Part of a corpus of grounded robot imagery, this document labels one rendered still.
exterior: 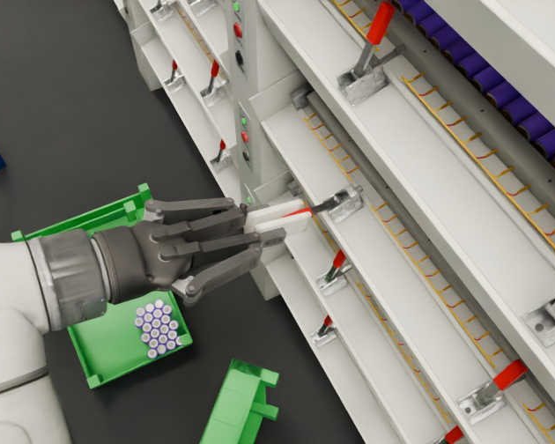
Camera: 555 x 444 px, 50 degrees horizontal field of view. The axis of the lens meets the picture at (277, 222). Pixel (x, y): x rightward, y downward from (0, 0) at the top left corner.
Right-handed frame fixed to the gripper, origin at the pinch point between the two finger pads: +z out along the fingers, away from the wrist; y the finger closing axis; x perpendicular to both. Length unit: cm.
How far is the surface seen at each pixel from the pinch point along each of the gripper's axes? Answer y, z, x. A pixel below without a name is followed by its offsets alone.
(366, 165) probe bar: -1.9, 12.2, 3.9
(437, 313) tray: 16.9, 10.8, 0.4
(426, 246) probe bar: 10.8, 12.1, 3.9
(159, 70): -77, 17, -39
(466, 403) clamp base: 26.1, 8.1, -0.9
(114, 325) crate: -25, -11, -57
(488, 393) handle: 26.8, 8.1, 3.0
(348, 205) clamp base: 1.1, 8.8, 1.0
